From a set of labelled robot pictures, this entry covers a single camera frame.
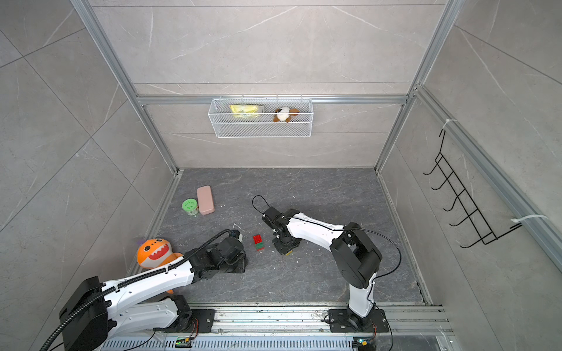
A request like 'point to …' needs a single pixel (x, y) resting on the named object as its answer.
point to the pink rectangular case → (205, 199)
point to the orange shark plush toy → (151, 253)
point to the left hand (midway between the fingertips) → (248, 258)
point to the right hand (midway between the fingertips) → (288, 246)
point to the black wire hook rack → (483, 230)
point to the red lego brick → (257, 239)
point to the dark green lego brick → (259, 246)
